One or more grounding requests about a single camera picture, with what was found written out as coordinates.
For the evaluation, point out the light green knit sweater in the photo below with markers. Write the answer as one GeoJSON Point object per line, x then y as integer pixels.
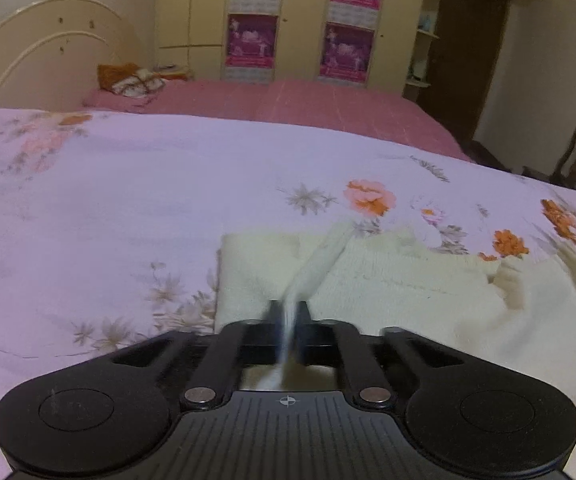
{"type": "Point", "coordinates": [392, 300]}

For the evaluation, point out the small blue ornament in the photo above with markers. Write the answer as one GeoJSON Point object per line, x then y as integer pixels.
{"type": "Point", "coordinates": [425, 21]}

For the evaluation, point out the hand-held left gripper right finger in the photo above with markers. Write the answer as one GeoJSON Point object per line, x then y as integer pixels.
{"type": "Point", "coordinates": [304, 330]}

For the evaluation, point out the dark wooden door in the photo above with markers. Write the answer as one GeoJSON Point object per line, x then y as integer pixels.
{"type": "Point", "coordinates": [472, 60]}

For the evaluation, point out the orange and cream folded cloth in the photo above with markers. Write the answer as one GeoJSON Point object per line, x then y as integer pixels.
{"type": "Point", "coordinates": [128, 80]}

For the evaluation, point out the cream corner shelf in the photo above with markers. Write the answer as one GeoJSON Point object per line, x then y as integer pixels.
{"type": "Point", "coordinates": [425, 50]}

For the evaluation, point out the pink checked bed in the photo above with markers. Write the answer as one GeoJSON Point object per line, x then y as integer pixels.
{"type": "Point", "coordinates": [293, 105]}

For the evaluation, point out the cream round headboard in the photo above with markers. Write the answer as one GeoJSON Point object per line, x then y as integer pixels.
{"type": "Point", "coordinates": [43, 60]}

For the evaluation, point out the small stack by pillow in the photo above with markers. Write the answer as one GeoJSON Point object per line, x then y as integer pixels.
{"type": "Point", "coordinates": [173, 71]}

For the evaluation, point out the cream wardrobe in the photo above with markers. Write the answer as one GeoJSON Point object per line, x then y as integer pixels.
{"type": "Point", "coordinates": [193, 10]}

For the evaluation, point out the lilac floral bedsheet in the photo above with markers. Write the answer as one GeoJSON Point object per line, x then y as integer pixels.
{"type": "Point", "coordinates": [118, 200]}

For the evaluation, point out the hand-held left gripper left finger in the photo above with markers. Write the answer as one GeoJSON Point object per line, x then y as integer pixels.
{"type": "Point", "coordinates": [275, 327]}

